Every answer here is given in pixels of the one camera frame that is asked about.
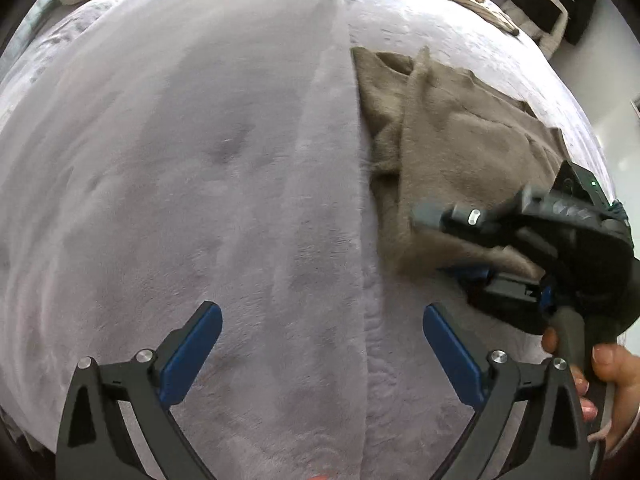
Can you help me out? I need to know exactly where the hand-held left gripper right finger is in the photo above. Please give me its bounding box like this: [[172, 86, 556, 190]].
[[422, 302, 592, 480]]

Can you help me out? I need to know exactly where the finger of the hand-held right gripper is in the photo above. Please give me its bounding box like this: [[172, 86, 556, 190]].
[[450, 264, 548, 337], [411, 199, 526, 248]]

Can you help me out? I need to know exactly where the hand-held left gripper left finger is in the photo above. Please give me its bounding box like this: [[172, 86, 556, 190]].
[[55, 301, 223, 480]]

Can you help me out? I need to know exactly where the brown fleece towel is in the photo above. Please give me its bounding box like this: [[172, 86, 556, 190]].
[[350, 46, 572, 281]]

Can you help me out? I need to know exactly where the person's right hand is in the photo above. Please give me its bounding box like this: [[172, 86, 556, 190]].
[[541, 326, 640, 457]]

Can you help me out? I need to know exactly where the smooth lavender blanket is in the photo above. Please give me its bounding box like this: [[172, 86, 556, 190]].
[[0, 0, 372, 480]]

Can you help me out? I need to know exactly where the embossed lavender bedspread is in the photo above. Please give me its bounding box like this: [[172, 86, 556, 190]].
[[340, 0, 617, 480]]

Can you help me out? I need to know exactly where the beige and black tote bag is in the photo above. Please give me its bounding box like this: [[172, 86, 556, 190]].
[[500, 0, 571, 59]]

